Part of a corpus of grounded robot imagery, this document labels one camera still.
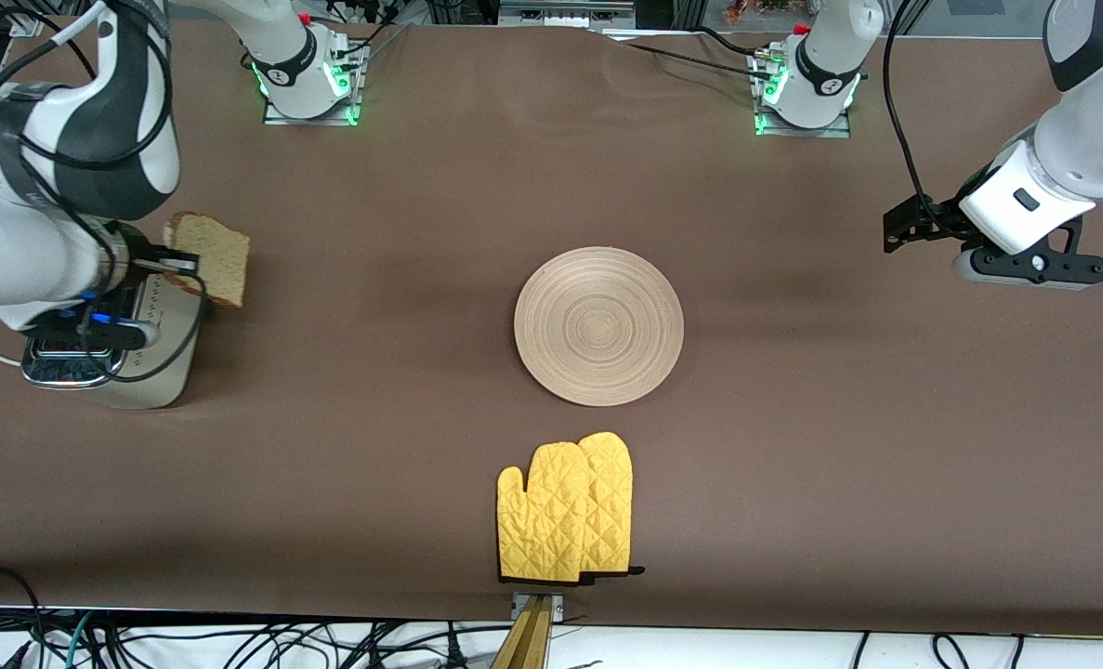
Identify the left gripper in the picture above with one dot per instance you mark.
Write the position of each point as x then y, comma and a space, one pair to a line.
934, 223

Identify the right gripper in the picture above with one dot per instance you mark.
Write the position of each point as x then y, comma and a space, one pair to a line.
138, 253

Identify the brown-crusted bread slice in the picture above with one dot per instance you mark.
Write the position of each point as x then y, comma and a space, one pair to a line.
216, 255

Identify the round wooden plate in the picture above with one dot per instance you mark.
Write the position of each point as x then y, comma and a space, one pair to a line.
597, 325

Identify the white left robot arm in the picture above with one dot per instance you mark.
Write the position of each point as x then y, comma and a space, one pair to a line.
1099, 139

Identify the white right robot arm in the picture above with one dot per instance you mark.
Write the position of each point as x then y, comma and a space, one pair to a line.
12, 242

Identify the chrome and cream two-slot toaster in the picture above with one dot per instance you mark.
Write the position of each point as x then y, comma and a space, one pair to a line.
165, 372

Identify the table cover sheet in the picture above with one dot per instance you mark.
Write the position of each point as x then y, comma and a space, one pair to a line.
374, 279

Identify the yellow quilted oven mitt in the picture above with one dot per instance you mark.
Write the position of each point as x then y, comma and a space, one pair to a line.
542, 520
610, 502

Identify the wooden beam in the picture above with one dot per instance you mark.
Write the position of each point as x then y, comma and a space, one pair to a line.
525, 641

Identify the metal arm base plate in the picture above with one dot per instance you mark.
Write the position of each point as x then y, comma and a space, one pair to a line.
825, 132
277, 118

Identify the aluminium frame profile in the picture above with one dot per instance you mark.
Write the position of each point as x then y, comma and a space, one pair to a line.
565, 11

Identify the small metal bracket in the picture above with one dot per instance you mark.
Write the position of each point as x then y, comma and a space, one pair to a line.
517, 606

